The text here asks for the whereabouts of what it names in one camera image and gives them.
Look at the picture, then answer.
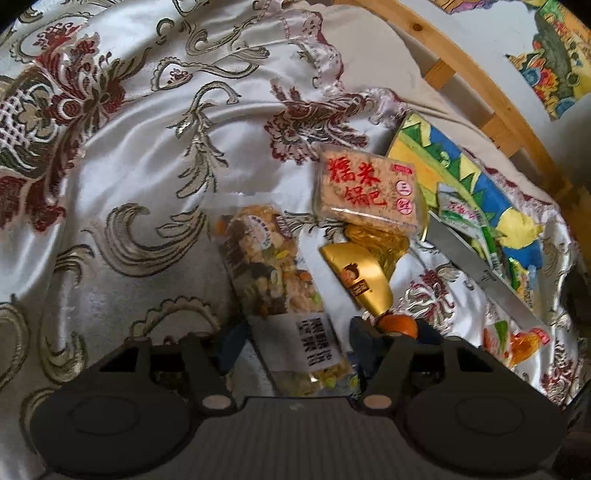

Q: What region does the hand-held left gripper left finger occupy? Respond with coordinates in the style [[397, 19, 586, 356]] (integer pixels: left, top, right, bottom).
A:
[[99, 322, 249, 414]]

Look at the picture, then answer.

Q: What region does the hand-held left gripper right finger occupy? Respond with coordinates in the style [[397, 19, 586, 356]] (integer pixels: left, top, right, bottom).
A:
[[348, 316, 495, 414]]

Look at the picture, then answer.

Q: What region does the orange mandarin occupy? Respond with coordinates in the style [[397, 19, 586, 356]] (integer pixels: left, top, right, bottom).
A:
[[376, 314, 420, 337]]

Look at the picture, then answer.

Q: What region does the gold foil snack packet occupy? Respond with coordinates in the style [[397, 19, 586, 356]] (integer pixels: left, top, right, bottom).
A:
[[318, 242, 394, 319]]

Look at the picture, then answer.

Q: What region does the clear nut bar packet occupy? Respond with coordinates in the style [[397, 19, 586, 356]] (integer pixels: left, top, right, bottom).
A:
[[216, 205, 363, 398]]

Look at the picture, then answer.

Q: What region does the gold foil wrapper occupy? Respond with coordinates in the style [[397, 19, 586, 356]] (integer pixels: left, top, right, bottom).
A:
[[344, 224, 411, 278]]

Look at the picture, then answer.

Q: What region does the grey box with painted bottom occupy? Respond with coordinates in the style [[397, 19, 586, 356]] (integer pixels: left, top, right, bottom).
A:
[[385, 111, 555, 344]]

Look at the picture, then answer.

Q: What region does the rice cracker packet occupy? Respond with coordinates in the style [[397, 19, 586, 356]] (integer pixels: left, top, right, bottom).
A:
[[313, 143, 429, 236]]

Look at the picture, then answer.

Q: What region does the green sausage stick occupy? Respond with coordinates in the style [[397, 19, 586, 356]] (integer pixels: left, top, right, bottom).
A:
[[478, 217, 532, 301]]

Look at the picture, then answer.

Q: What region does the orange-red spicy snack packet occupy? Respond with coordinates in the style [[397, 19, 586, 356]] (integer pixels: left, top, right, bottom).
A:
[[482, 320, 553, 367]]

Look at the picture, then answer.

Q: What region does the white pickled vegetable packet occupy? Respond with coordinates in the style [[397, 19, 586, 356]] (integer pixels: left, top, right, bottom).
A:
[[436, 181, 492, 234]]

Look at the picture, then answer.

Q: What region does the floral satin blanket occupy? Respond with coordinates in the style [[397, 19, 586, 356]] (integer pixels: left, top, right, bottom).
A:
[[0, 0, 585, 480]]

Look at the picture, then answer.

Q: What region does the beige bed sheet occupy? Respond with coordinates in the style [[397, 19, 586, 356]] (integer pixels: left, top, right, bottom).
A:
[[323, 0, 561, 213]]

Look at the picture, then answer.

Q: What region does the torn landscape drawing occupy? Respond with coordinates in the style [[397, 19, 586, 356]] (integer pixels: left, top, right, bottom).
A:
[[505, 0, 591, 121]]

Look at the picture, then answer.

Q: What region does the starry swirl drawing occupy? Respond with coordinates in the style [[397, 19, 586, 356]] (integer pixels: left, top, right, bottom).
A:
[[436, 0, 492, 14]]

